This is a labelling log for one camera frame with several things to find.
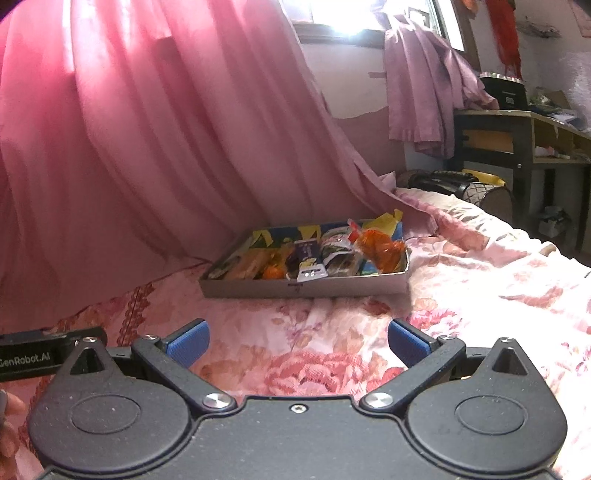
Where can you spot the pink floral bedsheet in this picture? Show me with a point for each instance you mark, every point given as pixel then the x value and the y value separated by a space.
pixel 485 300

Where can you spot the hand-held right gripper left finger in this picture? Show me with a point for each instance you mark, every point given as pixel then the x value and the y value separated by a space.
pixel 189 344

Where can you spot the dark wooden desk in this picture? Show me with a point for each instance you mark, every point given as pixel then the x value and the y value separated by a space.
pixel 521 138

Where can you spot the person's left hand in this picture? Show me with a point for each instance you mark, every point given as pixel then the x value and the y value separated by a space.
pixel 11 429

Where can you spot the patterned round basket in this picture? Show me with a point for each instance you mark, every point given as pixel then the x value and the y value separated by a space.
pixel 489 201

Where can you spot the red hanging decoration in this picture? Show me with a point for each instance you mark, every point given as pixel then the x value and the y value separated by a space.
pixel 503 32

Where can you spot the window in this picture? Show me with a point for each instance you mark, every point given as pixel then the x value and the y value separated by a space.
pixel 346 14

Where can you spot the white pouch of green vegetables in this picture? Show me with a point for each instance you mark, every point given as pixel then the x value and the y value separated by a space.
pixel 341 258

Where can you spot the orange clear snack packet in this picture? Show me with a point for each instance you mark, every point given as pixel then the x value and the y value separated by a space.
pixel 381 249

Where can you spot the black box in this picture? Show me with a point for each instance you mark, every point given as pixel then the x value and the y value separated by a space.
pixel 505 97

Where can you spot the yellow flat item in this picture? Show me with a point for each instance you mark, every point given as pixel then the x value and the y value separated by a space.
pixel 485 177

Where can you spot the grey cardboard tray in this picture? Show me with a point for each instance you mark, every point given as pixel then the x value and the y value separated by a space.
pixel 346 286

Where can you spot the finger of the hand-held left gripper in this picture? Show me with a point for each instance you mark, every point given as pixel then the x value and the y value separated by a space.
pixel 46 337

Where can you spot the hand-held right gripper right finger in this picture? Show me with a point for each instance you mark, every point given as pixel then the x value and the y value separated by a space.
pixel 408 344

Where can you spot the lilac hanging garment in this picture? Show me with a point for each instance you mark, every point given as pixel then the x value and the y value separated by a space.
pixel 415 83

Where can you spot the small white box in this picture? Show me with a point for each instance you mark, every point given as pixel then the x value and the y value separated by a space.
pixel 554 224

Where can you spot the purple white snack packet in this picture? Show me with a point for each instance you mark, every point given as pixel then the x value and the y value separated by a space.
pixel 307 256

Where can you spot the blue yellow paper liner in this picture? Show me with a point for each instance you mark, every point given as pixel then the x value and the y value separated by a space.
pixel 388 220

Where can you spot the small orange fruit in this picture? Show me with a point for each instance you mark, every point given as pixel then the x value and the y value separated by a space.
pixel 273 273

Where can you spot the pink curtain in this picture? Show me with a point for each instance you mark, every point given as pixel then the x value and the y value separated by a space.
pixel 138 138

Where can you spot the desk clutter pile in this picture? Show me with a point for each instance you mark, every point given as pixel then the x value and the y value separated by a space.
pixel 554 110

